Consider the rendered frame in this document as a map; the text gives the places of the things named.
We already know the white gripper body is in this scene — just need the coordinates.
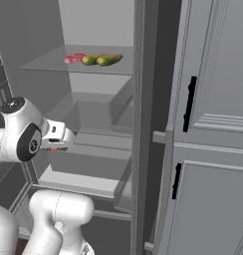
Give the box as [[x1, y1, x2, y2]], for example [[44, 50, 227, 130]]
[[40, 123, 77, 152]]

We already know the clear fridge drawer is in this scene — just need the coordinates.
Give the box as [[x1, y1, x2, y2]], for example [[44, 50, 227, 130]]
[[47, 92, 134, 134]]

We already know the grey fridge drawer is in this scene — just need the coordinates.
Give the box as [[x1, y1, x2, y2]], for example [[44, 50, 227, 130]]
[[38, 142, 133, 200]]

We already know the glass fridge shelf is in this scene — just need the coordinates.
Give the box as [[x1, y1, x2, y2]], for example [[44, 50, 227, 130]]
[[20, 44, 134, 77]]

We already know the grey fridge door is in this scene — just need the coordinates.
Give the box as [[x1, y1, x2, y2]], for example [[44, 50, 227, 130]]
[[0, 33, 40, 213]]

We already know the grey open fridge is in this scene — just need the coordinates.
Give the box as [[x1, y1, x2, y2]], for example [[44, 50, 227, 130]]
[[0, 0, 183, 255]]

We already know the tall grey cupboard door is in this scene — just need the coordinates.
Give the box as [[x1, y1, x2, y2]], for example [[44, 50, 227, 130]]
[[165, 0, 243, 151]]

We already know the short black cupboard handle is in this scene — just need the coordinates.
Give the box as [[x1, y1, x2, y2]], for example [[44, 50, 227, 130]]
[[170, 161, 183, 201]]

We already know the long black cupboard handle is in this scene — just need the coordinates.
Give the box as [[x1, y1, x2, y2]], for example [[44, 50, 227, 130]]
[[181, 75, 198, 133]]

